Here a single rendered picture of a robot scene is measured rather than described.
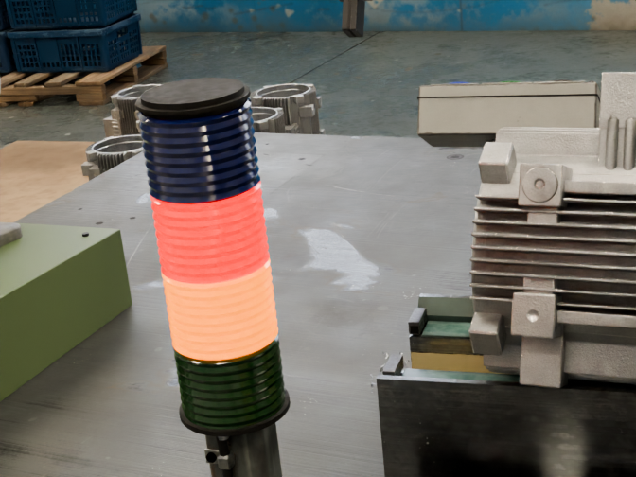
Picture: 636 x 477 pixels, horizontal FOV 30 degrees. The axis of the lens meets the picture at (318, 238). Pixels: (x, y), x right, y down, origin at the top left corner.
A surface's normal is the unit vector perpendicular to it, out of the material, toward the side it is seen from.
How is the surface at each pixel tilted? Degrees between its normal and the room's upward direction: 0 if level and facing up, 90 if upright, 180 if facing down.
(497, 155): 22
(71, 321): 90
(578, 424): 90
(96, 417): 0
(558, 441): 90
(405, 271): 0
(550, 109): 63
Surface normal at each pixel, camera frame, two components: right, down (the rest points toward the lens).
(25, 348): 0.90, 0.07
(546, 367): -0.37, -0.04
